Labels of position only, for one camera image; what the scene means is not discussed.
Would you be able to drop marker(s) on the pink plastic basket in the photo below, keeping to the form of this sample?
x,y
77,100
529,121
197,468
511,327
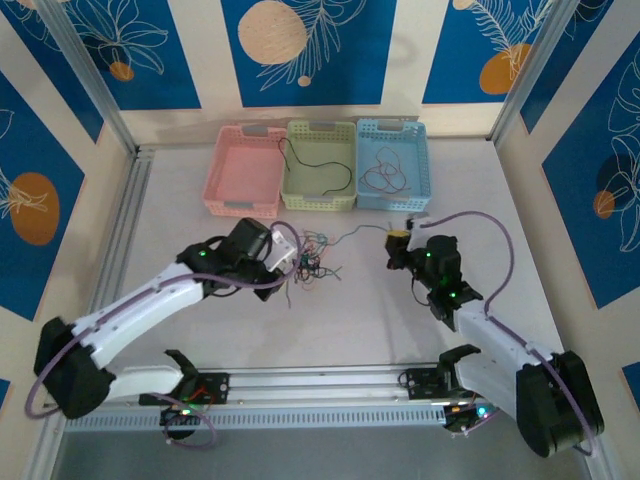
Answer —
x,y
245,170

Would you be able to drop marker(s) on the green plastic basket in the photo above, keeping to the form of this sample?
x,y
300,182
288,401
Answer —
x,y
320,180

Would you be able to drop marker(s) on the blue plastic basket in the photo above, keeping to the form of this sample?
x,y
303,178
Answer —
x,y
395,135

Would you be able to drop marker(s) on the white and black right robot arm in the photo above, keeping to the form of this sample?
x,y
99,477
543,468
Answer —
x,y
490,330

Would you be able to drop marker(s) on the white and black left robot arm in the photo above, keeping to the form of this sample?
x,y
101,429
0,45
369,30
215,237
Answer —
x,y
140,305

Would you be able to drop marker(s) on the circuit board with green light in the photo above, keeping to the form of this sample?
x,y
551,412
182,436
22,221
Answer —
x,y
182,411
467,415

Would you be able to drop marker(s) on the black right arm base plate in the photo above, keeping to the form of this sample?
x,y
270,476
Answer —
x,y
425,382

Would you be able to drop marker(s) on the aluminium side rail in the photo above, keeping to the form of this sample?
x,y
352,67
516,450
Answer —
x,y
595,467
126,210

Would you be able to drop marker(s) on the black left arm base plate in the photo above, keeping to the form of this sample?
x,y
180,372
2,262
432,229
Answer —
x,y
212,387

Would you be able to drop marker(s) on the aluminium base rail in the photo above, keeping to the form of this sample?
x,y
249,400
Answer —
x,y
320,385

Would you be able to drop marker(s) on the aluminium frame post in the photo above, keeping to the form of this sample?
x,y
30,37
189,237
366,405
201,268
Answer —
x,y
540,60
85,65

